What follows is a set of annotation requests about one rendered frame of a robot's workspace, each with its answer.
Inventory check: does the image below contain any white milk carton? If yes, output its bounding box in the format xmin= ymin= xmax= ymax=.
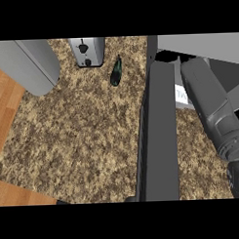
xmin=174 ymin=83 xmax=194 ymax=110

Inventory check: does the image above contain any grey microwave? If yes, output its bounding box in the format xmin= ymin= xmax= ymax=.
xmin=145 ymin=31 xmax=239 ymax=119

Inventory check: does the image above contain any dark green bottle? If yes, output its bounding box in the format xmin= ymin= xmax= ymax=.
xmin=108 ymin=54 xmax=123 ymax=88

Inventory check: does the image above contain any silver toaster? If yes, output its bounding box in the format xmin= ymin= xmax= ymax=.
xmin=68 ymin=36 xmax=107 ymax=69

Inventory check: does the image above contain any large rounded grey appliance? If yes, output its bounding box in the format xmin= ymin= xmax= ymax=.
xmin=0 ymin=38 xmax=62 ymax=99

